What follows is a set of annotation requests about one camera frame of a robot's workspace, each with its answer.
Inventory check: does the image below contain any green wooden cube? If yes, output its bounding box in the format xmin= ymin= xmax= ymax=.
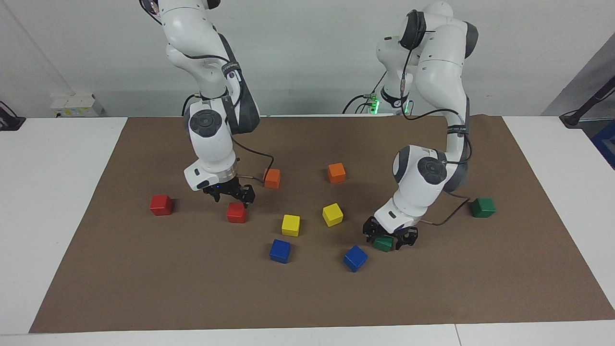
xmin=373 ymin=235 xmax=397 ymax=253
xmin=470 ymin=198 xmax=496 ymax=219

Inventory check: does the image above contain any red wooden cube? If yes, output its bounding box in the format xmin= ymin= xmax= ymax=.
xmin=226 ymin=202 xmax=247 ymax=224
xmin=149 ymin=195 xmax=173 ymax=216

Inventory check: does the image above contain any blue wooden cube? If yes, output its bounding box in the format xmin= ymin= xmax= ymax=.
xmin=343 ymin=245 xmax=369 ymax=272
xmin=269 ymin=239 xmax=292 ymax=264

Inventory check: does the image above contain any yellow wooden cube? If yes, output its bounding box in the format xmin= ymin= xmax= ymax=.
xmin=322 ymin=203 xmax=344 ymax=227
xmin=281 ymin=214 xmax=301 ymax=237

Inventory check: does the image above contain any brown table mat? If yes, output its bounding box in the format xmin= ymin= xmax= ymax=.
xmin=29 ymin=114 xmax=615 ymax=334

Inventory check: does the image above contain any white power strip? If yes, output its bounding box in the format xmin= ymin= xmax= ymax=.
xmin=50 ymin=94 xmax=106 ymax=118

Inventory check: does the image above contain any black pole stand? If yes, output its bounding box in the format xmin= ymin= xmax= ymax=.
xmin=560 ymin=77 xmax=615 ymax=128

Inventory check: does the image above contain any black clamp base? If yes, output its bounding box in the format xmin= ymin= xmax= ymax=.
xmin=0 ymin=100 xmax=26 ymax=132

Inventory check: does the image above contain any blue box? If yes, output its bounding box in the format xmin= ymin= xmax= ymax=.
xmin=591 ymin=119 xmax=615 ymax=170

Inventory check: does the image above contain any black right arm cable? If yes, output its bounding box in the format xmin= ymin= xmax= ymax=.
xmin=139 ymin=0 xmax=275 ymax=183

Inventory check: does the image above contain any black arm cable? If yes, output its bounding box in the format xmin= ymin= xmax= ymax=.
xmin=384 ymin=10 xmax=474 ymax=226
xmin=139 ymin=0 xmax=275 ymax=183

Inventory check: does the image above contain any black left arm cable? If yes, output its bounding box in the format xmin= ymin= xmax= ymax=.
xmin=384 ymin=10 xmax=474 ymax=226

